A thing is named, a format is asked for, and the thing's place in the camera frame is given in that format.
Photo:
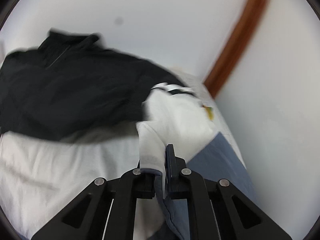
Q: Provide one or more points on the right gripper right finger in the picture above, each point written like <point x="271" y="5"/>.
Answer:
<point x="176" y="182"/>

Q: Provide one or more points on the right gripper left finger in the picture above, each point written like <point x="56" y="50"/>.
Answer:
<point x="144" y="184"/>

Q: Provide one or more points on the black white blue jacket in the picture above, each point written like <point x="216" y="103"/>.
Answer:
<point x="73" y="111"/>

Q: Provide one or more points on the brown wooden door frame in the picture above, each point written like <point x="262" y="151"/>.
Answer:
<point x="236" y="45"/>

